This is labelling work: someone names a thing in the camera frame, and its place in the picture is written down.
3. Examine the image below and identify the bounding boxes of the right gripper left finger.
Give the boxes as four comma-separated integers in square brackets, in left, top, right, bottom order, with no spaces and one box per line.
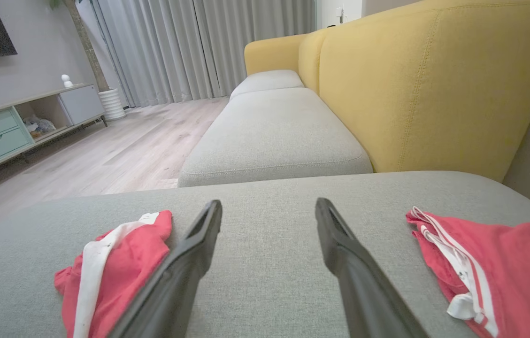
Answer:
[110,200,223,338]

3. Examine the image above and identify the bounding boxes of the grey sofa chaise cushion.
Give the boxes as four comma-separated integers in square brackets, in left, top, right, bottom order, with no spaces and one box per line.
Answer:
[0,171,530,338]

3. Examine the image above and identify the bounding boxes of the yellow sofa backrest cushion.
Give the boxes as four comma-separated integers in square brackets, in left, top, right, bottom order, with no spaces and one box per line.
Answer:
[299,28,329,94]
[319,0,530,183]

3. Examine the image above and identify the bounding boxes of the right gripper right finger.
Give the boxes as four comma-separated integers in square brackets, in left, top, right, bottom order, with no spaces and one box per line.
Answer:
[314,197,430,338]

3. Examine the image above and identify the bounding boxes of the small grey sofa seat cushion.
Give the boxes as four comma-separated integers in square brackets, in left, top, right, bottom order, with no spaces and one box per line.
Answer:
[230,69,304,100]

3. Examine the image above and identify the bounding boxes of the white door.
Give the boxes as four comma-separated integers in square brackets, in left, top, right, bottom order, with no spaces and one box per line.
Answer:
[316,0,363,30]

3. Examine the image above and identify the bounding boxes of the white ribbed plant pot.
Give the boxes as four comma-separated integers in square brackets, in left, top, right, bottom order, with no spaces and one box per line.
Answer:
[98,88,127,121]

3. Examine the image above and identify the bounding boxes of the grey pleated curtain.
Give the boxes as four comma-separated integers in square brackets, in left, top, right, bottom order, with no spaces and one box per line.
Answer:
[91,0,317,108]

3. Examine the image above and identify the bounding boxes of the large grey sofa seat cushion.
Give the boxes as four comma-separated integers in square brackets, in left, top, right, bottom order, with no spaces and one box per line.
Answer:
[178,87,373,188]

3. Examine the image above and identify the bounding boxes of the red shorts with white stripe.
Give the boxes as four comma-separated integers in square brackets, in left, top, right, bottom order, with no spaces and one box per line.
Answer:
[54,210,173,338]

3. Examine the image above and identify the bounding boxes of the clutter in cabinet shelf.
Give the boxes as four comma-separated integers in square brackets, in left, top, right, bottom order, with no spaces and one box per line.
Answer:
[23,115,56,139]

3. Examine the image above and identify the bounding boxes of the brown plant trunk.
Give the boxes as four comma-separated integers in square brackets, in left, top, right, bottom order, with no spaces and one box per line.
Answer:
[49,0,110,92]

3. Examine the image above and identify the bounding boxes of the red Bulls 23 jersey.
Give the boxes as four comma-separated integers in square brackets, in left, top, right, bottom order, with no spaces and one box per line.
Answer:
[406,207,530,338]

